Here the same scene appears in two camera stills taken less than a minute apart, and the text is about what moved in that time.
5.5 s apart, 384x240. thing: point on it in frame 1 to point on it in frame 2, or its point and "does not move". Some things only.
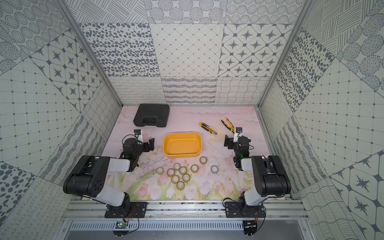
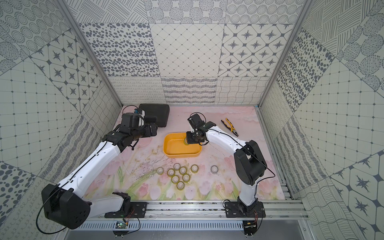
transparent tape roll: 194,168 does not move
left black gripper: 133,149 to 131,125
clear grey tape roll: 214,169 does not move
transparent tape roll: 186,177 does not move
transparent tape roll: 160,170 does not move
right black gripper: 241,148 to 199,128
